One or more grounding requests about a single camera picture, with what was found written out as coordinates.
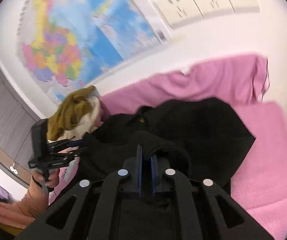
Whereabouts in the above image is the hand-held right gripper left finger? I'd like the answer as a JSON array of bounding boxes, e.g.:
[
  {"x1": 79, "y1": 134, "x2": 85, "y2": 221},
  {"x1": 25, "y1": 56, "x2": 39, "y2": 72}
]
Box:
[{"x1": 14, "y1": 145, "x2": 144, "y2": 240}]

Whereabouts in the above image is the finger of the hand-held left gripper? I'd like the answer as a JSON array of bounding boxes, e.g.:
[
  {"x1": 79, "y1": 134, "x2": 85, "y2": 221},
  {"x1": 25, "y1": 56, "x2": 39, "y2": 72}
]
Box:
[
  {"x1": 51, "y1": 147, "x2": 88, "y2": 162},
  {"x1": 49, "y1": 139, "x2": 84, "y2": 153}
]

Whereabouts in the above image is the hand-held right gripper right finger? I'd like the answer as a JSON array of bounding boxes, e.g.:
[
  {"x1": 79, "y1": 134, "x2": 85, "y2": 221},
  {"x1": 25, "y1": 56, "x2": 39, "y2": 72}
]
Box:
[{"x1": 150, "y1": 154, "x2": 275, "y2": 240}]

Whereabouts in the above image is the black garment with gold buttons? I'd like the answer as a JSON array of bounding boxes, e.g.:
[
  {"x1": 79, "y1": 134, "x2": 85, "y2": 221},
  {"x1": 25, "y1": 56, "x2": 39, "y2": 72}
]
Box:
[{"x1": 50, "y1": 97, "x2": 256, "y2": 240}]

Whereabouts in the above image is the person's left forearm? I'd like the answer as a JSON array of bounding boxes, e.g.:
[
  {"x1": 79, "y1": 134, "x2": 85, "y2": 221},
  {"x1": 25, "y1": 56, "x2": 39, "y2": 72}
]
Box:
[{"x1": 0, "y1": 177, "x2": 50, "y2": 230}]

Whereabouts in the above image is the person's left hand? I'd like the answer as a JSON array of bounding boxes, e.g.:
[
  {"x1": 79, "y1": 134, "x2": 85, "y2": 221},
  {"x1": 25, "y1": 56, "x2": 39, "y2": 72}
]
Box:
[{"x1": 32, "y1": 166, "x2": 60, "y2": 188}]

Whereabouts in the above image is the cream garment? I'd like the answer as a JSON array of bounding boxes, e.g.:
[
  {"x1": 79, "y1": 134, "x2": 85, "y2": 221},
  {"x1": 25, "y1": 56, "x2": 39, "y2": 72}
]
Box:
[{"x1": 64, "y1": 91, "x2": 101, "y2": 140}]

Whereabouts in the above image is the mustard garment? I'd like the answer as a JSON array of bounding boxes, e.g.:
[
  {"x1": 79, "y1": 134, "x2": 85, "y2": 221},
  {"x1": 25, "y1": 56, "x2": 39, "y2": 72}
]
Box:
[{"x1": 47, "y1": 85, "x2": 96, "y2": 142}]

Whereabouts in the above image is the grey door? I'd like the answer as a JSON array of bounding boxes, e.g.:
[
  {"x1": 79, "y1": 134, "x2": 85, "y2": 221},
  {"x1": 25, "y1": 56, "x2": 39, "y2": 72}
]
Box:
[{"x1": 0, "y1": 62, "x2": 43, "y2": 189}]

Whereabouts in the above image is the pink daisy blanket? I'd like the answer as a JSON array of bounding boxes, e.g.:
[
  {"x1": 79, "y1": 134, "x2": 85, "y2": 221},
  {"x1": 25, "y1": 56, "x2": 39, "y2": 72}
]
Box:
[{"x1": 49, "y1": 52, "x2": 287, "y2": 238}]

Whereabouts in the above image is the colourful wall map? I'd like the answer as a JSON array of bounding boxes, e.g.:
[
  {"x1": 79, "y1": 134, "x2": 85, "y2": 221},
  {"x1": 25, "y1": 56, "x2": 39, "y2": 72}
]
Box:
[{"x1": 16, "y1": 0, "x2": 172, "y2": 105}]

